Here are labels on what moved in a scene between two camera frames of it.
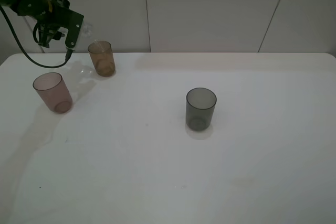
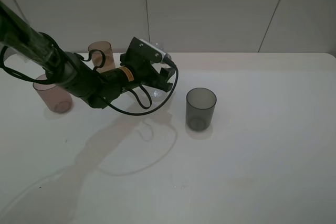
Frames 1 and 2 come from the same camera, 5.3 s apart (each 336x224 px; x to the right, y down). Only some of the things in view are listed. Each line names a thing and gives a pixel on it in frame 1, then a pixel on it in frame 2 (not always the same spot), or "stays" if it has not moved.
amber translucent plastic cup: x=102 y=53 stays
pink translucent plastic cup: x=52 y=88 stays
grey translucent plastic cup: x=200 y=106 stays
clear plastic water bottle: x=87 y=29 → x=158 y=97
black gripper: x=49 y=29 → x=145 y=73
